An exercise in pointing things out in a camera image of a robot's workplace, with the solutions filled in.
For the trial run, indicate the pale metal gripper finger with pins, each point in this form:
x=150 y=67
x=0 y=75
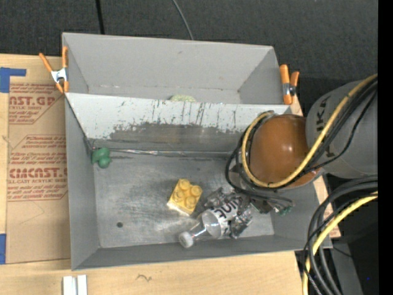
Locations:
x=216 y=196
x=242 y=223

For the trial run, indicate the clear plastic bottle, white cap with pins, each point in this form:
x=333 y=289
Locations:
x=216 y=221

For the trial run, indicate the yellow toy building brick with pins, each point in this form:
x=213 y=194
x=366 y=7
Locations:
x=185 y=197

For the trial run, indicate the grey metal bin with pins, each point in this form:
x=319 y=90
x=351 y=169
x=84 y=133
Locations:
x=138 y=195

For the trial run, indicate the pale green ball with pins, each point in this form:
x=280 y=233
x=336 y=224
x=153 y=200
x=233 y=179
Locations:
x=182 y=98

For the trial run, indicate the green toy figure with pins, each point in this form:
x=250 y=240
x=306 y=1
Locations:
x=101 y=158

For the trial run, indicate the brown cardboard board, red print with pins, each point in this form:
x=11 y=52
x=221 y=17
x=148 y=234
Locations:
x=37 y=214

